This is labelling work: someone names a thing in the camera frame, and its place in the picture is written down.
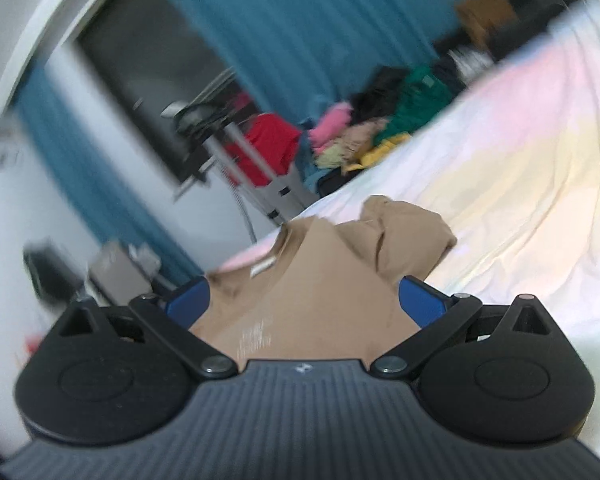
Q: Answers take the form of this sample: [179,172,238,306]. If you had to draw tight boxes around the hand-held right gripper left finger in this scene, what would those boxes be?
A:
[57,276,238,380]

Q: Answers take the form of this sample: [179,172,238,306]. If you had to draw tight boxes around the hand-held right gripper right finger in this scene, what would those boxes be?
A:
[370,276,556,381]

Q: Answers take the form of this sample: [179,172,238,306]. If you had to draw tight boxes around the tan garment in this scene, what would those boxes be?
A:
[187,194,458,366]

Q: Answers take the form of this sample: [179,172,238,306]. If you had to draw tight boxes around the grey box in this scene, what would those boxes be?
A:
[86,240,162,307]

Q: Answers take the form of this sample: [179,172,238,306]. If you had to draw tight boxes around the black object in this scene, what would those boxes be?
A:
[23,241,84,307]

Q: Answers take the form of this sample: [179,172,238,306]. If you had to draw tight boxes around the yellow garment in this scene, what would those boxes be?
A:
[346,132,412,172]

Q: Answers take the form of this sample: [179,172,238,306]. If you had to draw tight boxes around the pastel tie-dye bedsheet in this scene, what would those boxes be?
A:
[215,0,600,480]

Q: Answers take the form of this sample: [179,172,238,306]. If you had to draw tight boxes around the teal curtain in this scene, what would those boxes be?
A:
[140,0,486,128]
[14,62,203,288]

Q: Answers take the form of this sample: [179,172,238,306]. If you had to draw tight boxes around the silver tripod stand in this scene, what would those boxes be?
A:
[161,67,313,227]

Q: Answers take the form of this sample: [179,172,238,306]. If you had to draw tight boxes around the blue garment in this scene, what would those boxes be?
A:
[296,127,333,196]

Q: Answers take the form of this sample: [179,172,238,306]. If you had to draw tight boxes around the beige fuzzy garment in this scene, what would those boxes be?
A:
[313,118,390,171]

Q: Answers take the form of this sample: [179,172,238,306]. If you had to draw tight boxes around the red garment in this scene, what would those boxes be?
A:
[224,112,302,187]

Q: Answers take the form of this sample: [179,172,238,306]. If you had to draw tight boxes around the pink garment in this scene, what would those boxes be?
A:
[307,101,354,150]

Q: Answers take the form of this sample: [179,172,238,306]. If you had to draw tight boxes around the green garment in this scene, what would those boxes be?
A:
[379,64,457,145]

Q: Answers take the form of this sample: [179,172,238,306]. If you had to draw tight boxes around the black garment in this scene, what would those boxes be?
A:
[351,66,412,124]

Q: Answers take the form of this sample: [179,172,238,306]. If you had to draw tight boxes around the dark window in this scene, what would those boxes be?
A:
[74,0,263,188]

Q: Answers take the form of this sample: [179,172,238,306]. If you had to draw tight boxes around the brown cardboard box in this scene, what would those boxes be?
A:
[454,0,520,50]

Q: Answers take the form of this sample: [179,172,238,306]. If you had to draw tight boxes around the black furniture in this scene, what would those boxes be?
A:
[432,0,582,63]

